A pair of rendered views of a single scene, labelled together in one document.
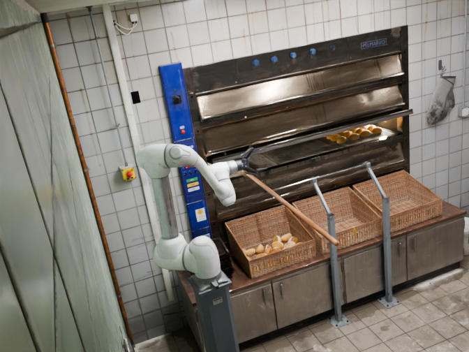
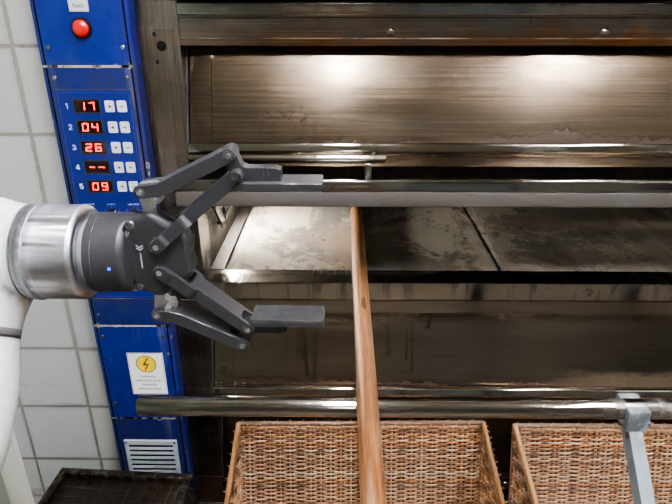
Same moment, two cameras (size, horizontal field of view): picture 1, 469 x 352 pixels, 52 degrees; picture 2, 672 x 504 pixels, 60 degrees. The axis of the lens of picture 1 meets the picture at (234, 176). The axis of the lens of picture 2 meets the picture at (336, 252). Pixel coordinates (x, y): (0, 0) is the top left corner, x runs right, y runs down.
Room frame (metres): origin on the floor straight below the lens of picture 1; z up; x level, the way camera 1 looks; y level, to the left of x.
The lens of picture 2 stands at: (2.59, -0.39, 1.71)
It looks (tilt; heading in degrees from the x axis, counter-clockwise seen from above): 24 degrees down; 18
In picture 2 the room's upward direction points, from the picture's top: straight up
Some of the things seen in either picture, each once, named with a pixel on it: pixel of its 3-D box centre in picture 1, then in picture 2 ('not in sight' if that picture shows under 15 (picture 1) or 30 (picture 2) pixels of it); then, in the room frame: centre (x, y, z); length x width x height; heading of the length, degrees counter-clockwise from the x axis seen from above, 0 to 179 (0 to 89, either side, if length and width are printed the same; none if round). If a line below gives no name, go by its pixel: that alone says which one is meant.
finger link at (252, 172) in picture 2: not in sight; (252, 162); (3.04, -0.16, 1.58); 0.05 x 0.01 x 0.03; 107
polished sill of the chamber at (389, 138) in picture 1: (311, 159); (643, 286); (3.80, -0.66, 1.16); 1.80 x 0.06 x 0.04; 107
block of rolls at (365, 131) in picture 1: (343, 128); not in sight; (4.37, -1.09, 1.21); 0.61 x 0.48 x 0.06; 17
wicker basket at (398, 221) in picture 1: (396, 200); not in sight; (3.70, -1.34, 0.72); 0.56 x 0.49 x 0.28; 109
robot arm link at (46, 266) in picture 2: (232, 167); (66, 251); (2.99, 0.01, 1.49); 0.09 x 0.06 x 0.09; 17
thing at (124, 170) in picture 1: (128, 172); not in sight; (3.29, 0.75, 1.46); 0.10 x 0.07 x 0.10; 107
